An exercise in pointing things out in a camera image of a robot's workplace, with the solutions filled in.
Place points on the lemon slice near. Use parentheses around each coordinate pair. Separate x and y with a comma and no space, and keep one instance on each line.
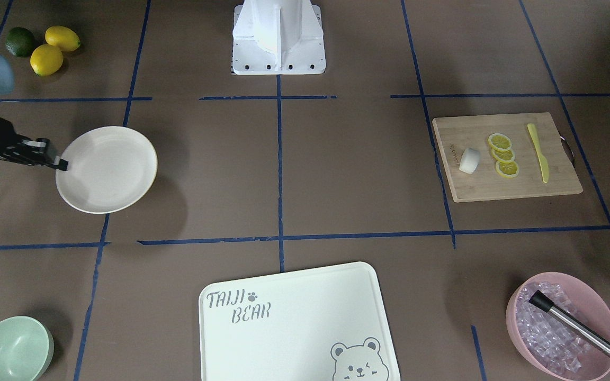
(507,169)

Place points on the bamboo cutting board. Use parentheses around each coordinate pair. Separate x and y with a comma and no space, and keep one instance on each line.
(455,134)

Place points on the metal cutting board handle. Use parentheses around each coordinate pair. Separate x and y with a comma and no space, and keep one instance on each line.
(568,150)

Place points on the pink bowl with ice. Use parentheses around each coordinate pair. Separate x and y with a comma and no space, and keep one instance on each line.
(546,342)

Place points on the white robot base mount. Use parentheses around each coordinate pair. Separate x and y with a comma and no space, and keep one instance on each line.
(278,38)

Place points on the lemon slice far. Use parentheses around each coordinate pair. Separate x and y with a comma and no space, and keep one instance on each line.
(499,142)

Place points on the white bear tray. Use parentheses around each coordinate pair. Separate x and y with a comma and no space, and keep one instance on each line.
(326,323)

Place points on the yellow plastic knife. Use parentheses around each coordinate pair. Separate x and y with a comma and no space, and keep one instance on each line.
(543,162)

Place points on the steel ice scoop handle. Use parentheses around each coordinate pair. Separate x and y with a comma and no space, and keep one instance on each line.
(542,302)

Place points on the yellow lemon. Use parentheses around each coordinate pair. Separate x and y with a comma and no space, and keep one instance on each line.
(63,38)
(46,60)

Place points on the lemon slice middle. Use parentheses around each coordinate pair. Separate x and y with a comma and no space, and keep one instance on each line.
(504,156)

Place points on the lemon slice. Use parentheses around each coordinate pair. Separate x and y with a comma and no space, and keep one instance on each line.
(504,156)
(507,169)
(499,142)

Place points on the cream round plate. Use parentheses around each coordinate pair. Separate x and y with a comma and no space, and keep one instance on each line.
(109,169)

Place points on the yellow lemon upper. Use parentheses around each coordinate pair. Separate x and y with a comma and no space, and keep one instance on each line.
(63,38)

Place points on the white steamed bun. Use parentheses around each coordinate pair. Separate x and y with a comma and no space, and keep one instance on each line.
(469,160)

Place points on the yellow lemon lower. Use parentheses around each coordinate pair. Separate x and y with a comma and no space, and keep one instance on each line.
(46,60)

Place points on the green bowl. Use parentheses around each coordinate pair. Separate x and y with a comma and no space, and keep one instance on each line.
(26,348)

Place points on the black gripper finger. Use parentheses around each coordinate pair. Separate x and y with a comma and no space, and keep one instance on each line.
(60,164)

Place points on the green lime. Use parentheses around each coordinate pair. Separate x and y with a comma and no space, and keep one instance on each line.
(20,42)

